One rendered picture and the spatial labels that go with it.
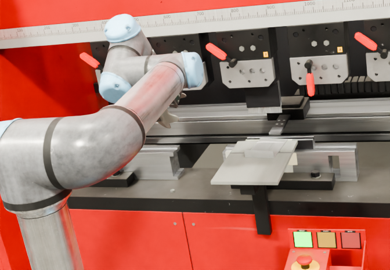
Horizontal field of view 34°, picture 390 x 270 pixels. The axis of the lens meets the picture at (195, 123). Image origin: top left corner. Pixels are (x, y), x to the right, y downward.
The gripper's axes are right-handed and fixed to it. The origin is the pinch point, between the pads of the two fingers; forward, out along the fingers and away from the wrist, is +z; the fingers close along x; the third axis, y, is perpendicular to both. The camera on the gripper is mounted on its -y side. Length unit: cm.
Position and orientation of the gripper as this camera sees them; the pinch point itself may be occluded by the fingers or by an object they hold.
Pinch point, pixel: (168, 115)
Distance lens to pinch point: 168.6
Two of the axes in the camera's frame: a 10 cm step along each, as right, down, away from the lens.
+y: 9.1, 0.2, -4.1
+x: 2.4, -8.3, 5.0
